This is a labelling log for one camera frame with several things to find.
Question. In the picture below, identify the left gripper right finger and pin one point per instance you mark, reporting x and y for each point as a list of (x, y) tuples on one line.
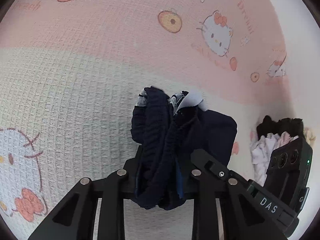
[(224, 208)]

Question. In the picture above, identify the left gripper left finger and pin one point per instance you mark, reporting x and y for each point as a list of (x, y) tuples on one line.
[(92, 209)]

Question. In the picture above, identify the navy shorts white stripes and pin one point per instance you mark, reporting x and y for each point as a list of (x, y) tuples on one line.
[(170, 129)]

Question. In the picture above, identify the white and dark clothes pile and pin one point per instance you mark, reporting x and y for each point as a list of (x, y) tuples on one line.
[(271, 135)]

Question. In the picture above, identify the pink cream Hello Kitty blanket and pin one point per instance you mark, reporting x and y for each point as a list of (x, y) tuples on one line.
[(71, 72)]

